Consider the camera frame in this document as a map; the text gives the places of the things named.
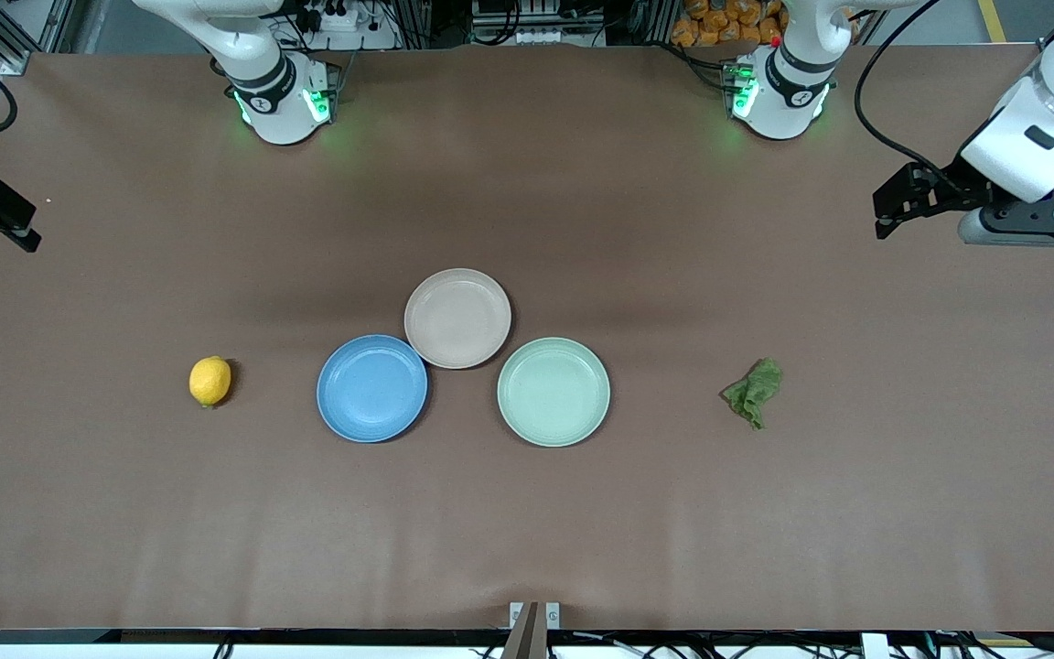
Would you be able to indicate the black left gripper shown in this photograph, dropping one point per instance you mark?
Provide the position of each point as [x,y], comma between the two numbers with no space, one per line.
[951,189]

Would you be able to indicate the green lettuce leaf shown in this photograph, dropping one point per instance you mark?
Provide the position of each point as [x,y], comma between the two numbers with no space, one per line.
[756,394]

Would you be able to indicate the yellow lemon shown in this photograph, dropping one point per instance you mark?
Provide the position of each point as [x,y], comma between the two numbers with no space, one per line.
[209,382]

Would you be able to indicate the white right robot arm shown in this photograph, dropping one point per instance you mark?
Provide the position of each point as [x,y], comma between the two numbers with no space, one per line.
[271,110]

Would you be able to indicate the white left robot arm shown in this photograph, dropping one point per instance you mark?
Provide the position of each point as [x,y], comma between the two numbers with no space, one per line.
[788,91]

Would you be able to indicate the bag of oranges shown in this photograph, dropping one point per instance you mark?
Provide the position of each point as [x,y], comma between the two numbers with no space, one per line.
[719,23]

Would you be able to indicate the white power strip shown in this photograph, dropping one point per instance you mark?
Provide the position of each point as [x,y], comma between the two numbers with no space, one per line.
[339,20]

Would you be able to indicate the light green plate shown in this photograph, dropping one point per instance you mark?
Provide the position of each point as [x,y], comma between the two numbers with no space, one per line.
[553,392]

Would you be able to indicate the blue plate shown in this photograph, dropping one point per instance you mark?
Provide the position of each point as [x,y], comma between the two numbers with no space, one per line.
[371,389]

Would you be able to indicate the white electronics rack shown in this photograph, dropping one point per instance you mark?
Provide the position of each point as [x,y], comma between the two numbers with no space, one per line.
[536,32]

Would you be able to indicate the beige plate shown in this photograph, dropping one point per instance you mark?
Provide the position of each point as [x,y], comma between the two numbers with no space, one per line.
[457,318]

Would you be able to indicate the aluminium frame profile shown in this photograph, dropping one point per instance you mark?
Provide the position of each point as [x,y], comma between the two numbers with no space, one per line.
[15,62]

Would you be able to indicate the white table edge bracket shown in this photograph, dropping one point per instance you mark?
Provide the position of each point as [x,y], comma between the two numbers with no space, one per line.
[553,615]

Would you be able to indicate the brown post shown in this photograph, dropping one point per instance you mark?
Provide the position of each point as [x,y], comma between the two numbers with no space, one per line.
[525,636]

